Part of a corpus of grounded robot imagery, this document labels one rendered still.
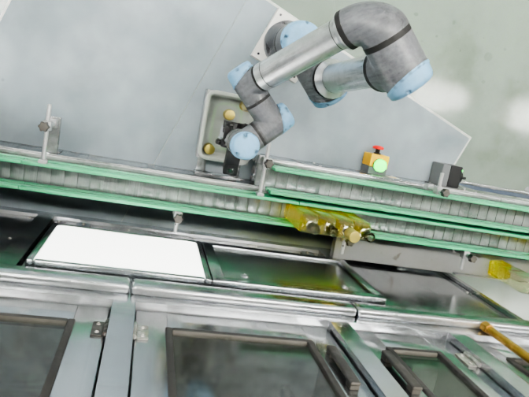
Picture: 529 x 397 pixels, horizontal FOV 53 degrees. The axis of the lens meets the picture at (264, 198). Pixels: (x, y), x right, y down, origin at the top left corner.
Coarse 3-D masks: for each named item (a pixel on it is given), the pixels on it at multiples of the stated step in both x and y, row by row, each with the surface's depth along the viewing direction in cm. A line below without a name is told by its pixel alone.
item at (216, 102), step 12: (216, 96) 175; (228, 96) 170; (216, 108) 176; (228, 108) 177; (204, 120) 169; (216, 120) 177; (240, 120) 179; (252, 120) 174; (204, 132) 170; (216, 132) 178; (204, 144) 178; (216, 144) 179; (204, 156) 172; (216, 156) 175
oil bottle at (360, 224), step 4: (340, 212) 175; (344, 212) 174; (348, 216) 169; (352, 216) 170; (356, 216) 171; (352, 220) 164; (356, 220) 164; (360, 220) 165; (356, 224) 161; (360, 224) 161; (364, 224) 161; (368, 224) 162; (356, 228) 161; (360, 228) 160; (368, 228) 161; (364, 240) 162
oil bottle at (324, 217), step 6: (312, 210) 167; (318, 210) 168; (324, 210) 170; (318, 216) 160; (324, 216) 160; (330, 216) 162; (324, 222) 158; (330, 222) 158; (336, 222) 160; (324, 234) 159
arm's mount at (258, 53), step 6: (276, 12) 172; (282, 12) 173; (276, 18) 173; (282, 18) 173; (288, 18) 173; (270, 24) 173; (264, 30) 175; (258, 42) 175; (258, 48) 174; (252, 54) 174; (258, 54) 174; (264, 54) 174; (258, 60) 176; (294, 78) 178
